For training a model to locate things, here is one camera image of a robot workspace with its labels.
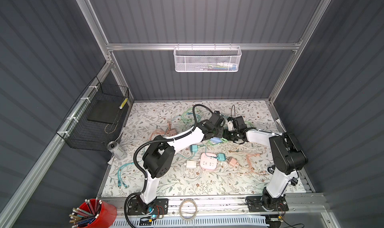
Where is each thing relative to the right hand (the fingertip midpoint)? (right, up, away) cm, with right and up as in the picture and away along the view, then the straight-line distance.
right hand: (224, 136), depth 98 cm
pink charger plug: (+3, -13, -10) cm, 17 cm away
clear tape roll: (-19, -31, -26) cm, 45 cm away
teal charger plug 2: (-20, -6, -6) cm, 22 cm away
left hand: (-4, +5, -8) cm, 10 cm away
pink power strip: (-11, -13, -12) cm, 21 cm away
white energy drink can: (-63, -4, -18) cm, 65 cm away
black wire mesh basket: (-68, +11, -25) cm, 74 cm away
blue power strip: (-6, -2, -4) cm, 7 cm away
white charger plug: (-22, -14, -13) cm, 29 cm away
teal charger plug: (-3, -11, -10) cm, 15 cm away
